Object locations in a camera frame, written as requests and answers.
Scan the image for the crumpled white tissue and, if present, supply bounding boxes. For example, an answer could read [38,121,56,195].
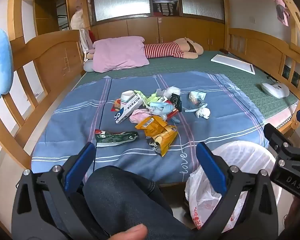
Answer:
[195,107,211,119]

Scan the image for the grey blue plush toy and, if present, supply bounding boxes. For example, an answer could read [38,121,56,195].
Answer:
[83,52,95,73]

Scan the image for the wooden footboard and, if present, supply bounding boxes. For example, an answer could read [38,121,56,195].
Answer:
[225,27,300,132]

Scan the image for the crumpled white plastic bag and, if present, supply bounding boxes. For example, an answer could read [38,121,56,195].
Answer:
[156,86,181,100]

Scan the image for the blue striped bedsheet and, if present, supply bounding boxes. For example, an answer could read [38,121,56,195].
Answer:
[31,71,269,183]

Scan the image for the clear blue printed wrapper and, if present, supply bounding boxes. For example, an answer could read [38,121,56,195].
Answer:
[189,91,207,106]

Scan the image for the light blue cloth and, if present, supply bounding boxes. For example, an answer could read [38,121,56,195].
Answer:
[148,102,174,121]

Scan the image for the white plastic bag red print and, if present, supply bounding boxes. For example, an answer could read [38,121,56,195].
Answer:
[184,140,282,230]

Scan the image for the pink hanging cloth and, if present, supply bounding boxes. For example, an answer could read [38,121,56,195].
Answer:
[272,0,290,27]

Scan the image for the wooden shelf unit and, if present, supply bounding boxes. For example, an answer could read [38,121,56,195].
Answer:
[22,0,89,37]

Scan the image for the white hanging cloth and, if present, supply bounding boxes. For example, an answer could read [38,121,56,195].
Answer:
[79,29,94,62]

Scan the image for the pile of books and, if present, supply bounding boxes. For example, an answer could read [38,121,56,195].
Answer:
[151,0,180,18]

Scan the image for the white blue cardboard box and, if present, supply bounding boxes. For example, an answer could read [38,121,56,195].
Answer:
[114,97,144,124]

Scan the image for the pale blue paper strip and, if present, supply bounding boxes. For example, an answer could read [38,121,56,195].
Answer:
[184,102,208,113]

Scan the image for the frosted glass window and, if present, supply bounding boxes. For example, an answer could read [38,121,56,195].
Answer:
[92,0,150,22]
[181,0,225,22]

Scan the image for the person's left hand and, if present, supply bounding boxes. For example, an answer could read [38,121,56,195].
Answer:
[109,224,148,240]

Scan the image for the green bed mat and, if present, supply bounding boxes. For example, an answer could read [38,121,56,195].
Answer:
[79,50,299,120]

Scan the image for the yellow snack bag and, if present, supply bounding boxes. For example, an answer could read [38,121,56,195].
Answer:
[135,116,178,157]

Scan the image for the white stuffed bag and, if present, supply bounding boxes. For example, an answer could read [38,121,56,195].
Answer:
[70,0,85,31]

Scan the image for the white oval device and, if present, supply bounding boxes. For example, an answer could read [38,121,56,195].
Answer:
[261,82,290,99]

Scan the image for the pink plastic bag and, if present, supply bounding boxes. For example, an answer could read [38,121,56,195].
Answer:
[129,108,153,124]

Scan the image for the white paper cup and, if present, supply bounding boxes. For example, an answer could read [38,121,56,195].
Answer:
[120,91,140,103]

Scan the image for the striped plush doll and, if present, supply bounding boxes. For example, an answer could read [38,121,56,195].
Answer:
[143,37,204,59]

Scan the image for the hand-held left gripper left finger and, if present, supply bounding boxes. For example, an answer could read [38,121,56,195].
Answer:
[11,142,110,240]

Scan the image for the white flat board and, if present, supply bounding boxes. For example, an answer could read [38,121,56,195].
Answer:
[210,54,256,75]

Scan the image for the red white wrapper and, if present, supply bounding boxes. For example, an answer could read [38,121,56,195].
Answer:
[166,101,180,122]

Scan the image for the pink pillow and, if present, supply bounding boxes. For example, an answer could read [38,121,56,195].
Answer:
[92,36,150,73]

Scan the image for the green snack wrapper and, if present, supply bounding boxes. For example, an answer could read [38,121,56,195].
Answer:
[94,129,139,147]

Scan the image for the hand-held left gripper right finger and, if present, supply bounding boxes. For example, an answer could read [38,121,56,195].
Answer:
[195,141,280,240]

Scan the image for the wooden headboard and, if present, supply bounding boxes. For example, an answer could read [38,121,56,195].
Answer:
[0,29,90,172]

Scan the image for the light green plastic bag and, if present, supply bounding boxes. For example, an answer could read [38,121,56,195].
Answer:
[134,90,157,106]

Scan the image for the dark green packet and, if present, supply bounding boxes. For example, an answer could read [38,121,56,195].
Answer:
[170,94,183,113]

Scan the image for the wooden wall cabinets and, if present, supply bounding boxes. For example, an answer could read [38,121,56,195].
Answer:
[90,16,226,52]

